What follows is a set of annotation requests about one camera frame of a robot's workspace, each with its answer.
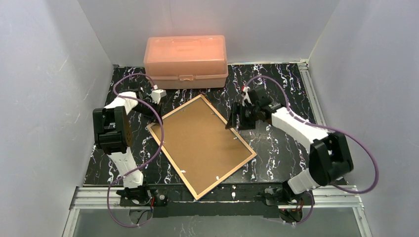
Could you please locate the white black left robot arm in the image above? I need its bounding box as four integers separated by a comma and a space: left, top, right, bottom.
92, 86, 167, 189

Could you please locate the brown cardboard backing board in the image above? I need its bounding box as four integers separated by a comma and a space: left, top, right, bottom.
150, 98, 253, 196

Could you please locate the aluminium front mounting rail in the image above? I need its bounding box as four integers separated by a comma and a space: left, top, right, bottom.
70, 183, 364, 209

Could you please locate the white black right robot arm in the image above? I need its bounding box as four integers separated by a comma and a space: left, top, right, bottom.
225, 86, 354, 199

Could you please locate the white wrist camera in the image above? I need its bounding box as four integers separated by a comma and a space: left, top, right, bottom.
241, 91, 253, 107
151, 89, 167, 104

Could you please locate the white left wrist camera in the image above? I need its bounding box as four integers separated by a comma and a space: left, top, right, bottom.
151, 89, 167, 104

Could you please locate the blue wooden picture frame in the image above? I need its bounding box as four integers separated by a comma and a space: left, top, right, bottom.
146, 94, 258, 201

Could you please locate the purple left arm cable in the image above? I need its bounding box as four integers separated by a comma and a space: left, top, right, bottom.
107, 73, 165, 229

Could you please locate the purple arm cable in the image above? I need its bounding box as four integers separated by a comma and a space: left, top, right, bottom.
107, 73, 165, 229
242, 75, 379, 226

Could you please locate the translucent pink plastic storage box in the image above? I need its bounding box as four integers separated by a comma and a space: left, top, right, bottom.
143, 35, 228, 89

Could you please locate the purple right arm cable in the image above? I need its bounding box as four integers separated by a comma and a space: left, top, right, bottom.
242, 75, 379, 226

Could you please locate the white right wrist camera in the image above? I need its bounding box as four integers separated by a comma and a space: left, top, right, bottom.
241, 91, 253, 107

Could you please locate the aluminium right side rail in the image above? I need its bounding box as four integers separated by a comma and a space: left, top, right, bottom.
297, 61, 326, 125

